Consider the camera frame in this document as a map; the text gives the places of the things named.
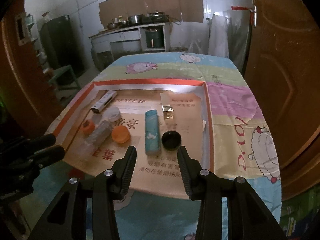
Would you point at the dark green air fryer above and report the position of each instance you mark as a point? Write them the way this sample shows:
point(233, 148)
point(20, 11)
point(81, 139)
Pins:
point(154, 38)

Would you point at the steel cooking pot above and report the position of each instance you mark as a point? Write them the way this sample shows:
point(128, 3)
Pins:
point(136, 19)

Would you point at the cardboard sheet on wall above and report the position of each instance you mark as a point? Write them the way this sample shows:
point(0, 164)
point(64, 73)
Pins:
point(182, 10)

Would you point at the dark refrigerator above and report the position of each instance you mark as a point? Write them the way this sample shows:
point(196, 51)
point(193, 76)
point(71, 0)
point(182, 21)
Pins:
point(60, 46)

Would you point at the plain orange bottle cap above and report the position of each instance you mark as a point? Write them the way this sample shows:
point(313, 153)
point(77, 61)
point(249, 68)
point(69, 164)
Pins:
point(120, 134)

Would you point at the white Hello Kitty box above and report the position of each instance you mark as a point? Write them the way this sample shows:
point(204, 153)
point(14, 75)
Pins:
point(104, 101)

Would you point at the shallow cardboard tray box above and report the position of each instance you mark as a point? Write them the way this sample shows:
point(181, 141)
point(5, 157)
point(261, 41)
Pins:
point(157, 174)

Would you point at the black gas stove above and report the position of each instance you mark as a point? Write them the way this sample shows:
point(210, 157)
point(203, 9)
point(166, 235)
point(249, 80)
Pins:
point(156, 17)

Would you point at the black bottle cap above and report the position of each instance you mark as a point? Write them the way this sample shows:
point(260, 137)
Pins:
point(171, 140)

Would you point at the light blue slim box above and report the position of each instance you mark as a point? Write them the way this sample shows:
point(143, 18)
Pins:
point(152, 131)

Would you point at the white translucent cap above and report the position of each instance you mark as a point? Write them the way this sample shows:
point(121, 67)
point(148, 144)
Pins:
point(112, 114)

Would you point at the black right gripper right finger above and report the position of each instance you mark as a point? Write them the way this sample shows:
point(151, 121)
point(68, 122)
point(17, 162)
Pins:
point(190, 173)

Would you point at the orange cap with label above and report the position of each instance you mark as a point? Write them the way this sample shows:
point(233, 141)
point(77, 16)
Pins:
point(87, 127)

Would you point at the rolled clear plastic sheet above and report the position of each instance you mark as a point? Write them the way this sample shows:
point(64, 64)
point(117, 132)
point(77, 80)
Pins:
point(229, 35)

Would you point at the green metal stool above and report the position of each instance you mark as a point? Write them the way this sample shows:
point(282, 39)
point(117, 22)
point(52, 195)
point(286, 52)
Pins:
point(64, 79)

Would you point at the white kitchen counter cabinet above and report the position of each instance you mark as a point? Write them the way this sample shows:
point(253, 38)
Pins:
point(110, 45)

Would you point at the brown wooden door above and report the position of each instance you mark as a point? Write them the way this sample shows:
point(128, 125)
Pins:
point(283, 74)

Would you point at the green cardboard carton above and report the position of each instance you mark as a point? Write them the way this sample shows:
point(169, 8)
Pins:
point(298, 212)

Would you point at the colourful cartoon sheep tablecloth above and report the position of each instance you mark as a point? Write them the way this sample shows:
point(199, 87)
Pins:
point(242, 146)

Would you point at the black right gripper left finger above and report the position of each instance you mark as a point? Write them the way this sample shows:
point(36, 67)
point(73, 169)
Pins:
point(122, 173)

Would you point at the red bottle cap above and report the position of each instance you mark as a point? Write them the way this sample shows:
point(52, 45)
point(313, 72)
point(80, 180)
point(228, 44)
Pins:
point(75, 173)

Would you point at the wooden door frame left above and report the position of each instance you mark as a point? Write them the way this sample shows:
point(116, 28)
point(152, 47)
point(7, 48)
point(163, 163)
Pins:
point(25, 92)

